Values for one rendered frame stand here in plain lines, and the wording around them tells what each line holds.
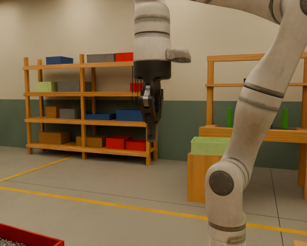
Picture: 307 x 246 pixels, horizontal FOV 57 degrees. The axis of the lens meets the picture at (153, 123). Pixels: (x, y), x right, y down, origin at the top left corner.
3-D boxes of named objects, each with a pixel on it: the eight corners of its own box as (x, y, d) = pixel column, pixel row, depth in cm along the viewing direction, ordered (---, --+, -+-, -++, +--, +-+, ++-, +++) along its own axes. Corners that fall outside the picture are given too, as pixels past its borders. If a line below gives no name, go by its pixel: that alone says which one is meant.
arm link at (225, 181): (240, 166, 63) (239, 240, 65) (251, 158, 71) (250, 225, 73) (202, 161, 68) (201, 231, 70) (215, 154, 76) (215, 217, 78)
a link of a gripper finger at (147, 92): (142, 81, 54) (144, 90, 56) (138, 99, 51) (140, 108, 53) (154, 81, 53) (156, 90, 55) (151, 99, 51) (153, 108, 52)
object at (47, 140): (148, 166, 549) (148, 49, 527) (26, 154, 652) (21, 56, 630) (158, 159, 600) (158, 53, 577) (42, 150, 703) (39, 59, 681)
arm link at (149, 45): (187, 58, 50) (188, 22, 50) (127, 60, 53) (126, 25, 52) (191, 63, 59) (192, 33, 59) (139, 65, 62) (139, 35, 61)
